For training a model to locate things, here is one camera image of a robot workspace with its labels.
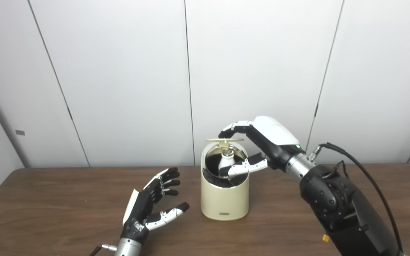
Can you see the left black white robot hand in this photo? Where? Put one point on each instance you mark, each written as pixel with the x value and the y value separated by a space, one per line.
pixel 139 213

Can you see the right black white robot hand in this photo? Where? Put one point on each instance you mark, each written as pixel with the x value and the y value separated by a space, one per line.
pixel 274 137

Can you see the cream round bin lid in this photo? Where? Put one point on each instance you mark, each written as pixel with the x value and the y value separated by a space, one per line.
pixel 224 140

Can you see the small white plastic bottle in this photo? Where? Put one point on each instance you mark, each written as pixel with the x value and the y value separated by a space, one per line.
pixel 226 161

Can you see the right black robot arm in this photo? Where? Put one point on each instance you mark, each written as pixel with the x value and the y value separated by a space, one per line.
pixel 343 213

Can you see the black bin liner bag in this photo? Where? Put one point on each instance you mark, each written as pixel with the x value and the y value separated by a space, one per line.
pixel 212 166

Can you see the cream-colored bin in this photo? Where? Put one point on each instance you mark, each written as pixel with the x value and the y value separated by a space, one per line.
pixel 224 201

